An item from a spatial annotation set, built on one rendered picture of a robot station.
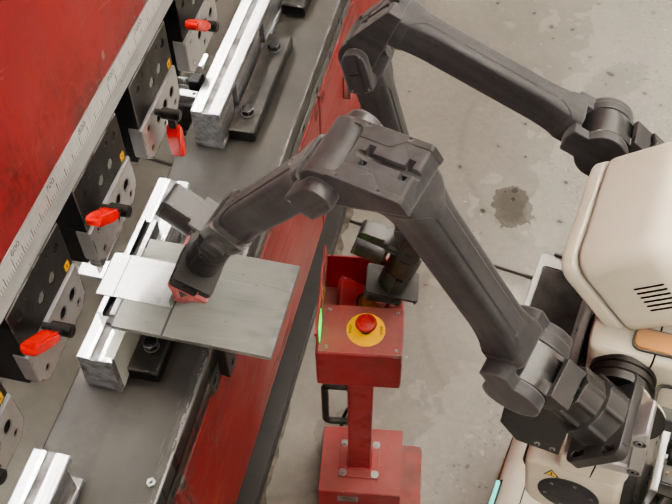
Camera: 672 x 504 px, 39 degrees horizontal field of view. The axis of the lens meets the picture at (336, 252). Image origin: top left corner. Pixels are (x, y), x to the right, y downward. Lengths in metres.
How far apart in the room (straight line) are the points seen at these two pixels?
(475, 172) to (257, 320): 1.66
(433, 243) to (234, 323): 0.60
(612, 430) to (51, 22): 0.82
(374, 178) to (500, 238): 1.99
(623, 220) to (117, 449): 0.86
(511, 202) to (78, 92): 1.96
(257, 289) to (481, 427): 1.14
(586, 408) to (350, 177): 0.44
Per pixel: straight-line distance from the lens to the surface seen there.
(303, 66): 2.08
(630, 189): 1.25
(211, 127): 1.89
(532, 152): 3.15
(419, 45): 1.40
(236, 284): 1.55
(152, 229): 1.65
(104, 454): 1.58
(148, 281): 1.58
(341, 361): 1.75
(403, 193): 0.92
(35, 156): 1.17
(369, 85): 1.43
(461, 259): 1.01
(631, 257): 1.17
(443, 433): 2.53
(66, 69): 1.21
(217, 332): 1.51
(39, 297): 1.24
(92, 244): 1.35
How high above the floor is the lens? 2.26
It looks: 53 degrees down
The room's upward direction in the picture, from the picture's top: 1 degrees counter-clockwise
